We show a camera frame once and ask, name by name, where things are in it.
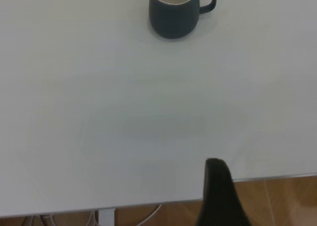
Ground grey cable under table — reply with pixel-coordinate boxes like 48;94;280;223
39;213;56;226

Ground white cable under table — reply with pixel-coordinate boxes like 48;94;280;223
131;204;163;226
85;210;99;226

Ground dark grey ceramic mug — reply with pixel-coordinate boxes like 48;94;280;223
149;0;217;40

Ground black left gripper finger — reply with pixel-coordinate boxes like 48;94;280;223
195;158;253;226

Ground white table leg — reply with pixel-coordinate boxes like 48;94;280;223
98;207;117;226

